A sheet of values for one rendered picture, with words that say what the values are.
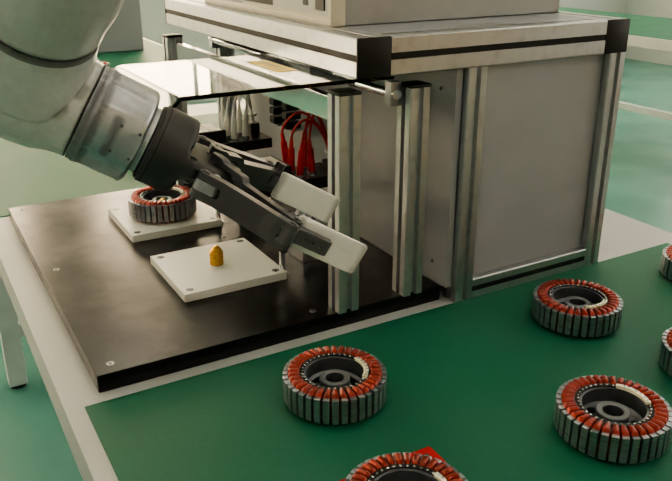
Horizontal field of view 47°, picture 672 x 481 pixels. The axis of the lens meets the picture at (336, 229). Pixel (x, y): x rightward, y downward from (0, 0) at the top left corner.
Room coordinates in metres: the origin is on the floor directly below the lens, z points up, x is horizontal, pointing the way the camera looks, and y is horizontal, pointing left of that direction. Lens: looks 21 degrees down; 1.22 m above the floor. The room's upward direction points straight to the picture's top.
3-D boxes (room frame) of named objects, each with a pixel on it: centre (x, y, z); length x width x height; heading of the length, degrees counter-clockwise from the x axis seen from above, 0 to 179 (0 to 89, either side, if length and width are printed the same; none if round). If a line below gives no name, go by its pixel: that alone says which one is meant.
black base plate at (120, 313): (1.12, 0.22, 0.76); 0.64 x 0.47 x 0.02; 30
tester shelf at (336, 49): (1.27, -0.05, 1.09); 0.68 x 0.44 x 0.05; 30
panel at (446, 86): (1.24, 0.01, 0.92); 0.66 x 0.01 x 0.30; 30
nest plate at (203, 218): (1.22, 0.29, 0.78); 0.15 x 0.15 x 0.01; 30
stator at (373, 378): (0.71, 0.00, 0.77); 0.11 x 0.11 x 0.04
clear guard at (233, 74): (0.95, 0.13, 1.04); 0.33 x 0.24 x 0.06; 120
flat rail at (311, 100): (1.16, 0.14, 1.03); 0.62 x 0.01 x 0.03; 30
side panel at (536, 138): (1.03, -0.28, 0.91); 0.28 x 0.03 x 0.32; 120
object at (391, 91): (1.20, 0.08, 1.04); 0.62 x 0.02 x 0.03; 30
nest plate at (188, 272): (1.01, 0.17, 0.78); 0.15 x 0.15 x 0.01; 30
